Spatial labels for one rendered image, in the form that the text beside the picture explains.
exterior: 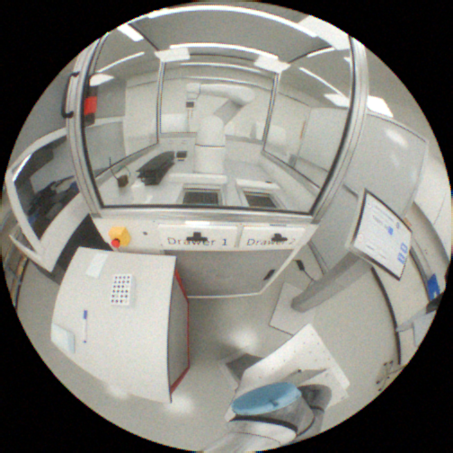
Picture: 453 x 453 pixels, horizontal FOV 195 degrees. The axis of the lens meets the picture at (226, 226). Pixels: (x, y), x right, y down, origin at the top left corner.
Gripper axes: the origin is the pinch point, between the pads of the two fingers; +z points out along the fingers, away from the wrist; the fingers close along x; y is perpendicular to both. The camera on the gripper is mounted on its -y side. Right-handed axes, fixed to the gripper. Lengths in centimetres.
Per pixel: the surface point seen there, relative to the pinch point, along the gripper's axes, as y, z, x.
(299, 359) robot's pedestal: -3.5, 38.4, 1.1
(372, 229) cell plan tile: -57, 8, -10
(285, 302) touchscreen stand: -62, 111, -9
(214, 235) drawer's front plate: -2, 27, -54
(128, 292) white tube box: 35, 36, -50
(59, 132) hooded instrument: 65, -21, -113
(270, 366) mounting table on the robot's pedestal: 5.9, 38.6, -5.4
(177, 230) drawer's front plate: 10, 24, -60
